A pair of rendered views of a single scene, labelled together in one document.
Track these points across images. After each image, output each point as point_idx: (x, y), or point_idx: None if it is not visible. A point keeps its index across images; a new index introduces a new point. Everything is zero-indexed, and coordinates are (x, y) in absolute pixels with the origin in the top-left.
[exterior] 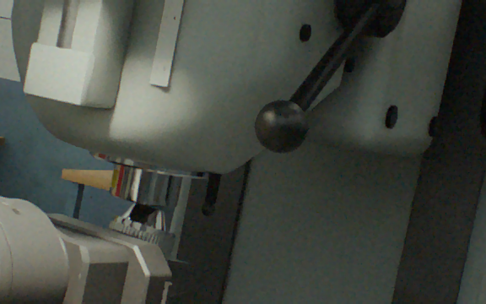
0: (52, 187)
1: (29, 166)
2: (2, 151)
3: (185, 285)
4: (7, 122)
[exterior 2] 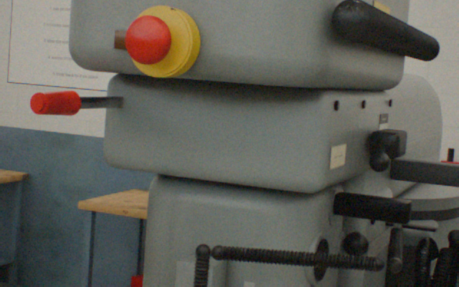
0: (69, 205)
1: (49, 192)
2: (27, 183)
3: None
4: (28, 160)
